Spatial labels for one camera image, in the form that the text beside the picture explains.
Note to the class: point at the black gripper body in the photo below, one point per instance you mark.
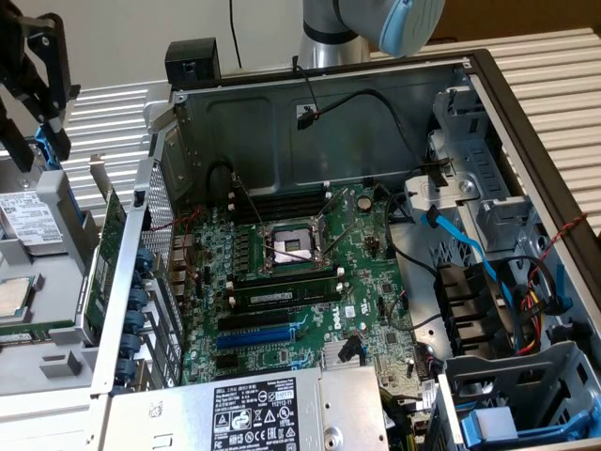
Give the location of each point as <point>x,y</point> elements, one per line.
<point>19,23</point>

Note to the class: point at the grey parts rack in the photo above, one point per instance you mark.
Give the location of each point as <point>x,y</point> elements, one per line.
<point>61,263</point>

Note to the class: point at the grey disk bay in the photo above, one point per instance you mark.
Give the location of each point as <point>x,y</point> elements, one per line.
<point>516,376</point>

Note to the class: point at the coin cell battery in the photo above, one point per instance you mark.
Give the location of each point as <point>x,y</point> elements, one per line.
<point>365,202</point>

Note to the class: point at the black case fan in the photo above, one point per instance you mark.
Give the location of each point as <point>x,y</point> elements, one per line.
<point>465,305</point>

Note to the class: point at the black box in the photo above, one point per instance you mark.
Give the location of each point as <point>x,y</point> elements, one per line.
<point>192,61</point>

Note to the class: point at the silver power supply unit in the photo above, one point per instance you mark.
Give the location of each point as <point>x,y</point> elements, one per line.
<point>188,413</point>

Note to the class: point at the metal socket cover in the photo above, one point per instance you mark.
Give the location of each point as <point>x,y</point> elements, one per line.
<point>335,202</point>

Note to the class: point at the silver CPU chip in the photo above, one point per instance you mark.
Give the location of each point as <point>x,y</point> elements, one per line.
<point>14,300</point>

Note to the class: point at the silver post black cap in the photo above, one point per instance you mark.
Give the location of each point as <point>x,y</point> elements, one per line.
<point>75,91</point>

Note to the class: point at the hard disk with blue caddy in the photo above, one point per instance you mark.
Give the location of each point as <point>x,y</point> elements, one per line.
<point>28,211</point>

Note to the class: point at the silver corner clamp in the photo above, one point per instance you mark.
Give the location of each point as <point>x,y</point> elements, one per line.
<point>157,113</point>

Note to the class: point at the silver metal drive cage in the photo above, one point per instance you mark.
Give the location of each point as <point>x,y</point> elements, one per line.
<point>488,155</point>

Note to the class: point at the green graphics card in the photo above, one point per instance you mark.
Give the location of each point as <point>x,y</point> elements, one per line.
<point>105,244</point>

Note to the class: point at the CPU socket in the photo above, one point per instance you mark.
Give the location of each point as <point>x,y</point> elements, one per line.
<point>291,244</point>

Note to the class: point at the black intrusion switch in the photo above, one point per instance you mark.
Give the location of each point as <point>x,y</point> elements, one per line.
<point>138,198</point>

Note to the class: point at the green Dell motherboard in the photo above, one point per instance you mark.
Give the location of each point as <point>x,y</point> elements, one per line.
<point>366,291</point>

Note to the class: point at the open metal PC case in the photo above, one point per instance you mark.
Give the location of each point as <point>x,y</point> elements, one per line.
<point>263,136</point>

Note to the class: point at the short black expansion slot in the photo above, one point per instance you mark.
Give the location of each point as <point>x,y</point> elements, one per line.
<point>226,362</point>

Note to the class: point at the thin metal locking lever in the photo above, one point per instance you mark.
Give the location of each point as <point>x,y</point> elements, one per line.
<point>339,240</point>
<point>249,199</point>

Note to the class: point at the blue slot latch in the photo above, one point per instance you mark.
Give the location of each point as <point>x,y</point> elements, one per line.
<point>139,297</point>
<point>131,347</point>
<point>145,260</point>
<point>126,371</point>
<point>136,321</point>

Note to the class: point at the blue expansion slot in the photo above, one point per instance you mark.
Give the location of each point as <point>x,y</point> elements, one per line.
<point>253,339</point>

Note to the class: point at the silver chipset heatsink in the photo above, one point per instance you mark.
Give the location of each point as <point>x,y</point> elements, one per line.
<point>331,354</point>

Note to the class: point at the green RAM stick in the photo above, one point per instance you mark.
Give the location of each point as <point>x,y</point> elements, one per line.
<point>19,336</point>

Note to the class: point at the long black expansion slot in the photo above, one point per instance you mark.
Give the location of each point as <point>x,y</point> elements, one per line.
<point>253,321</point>

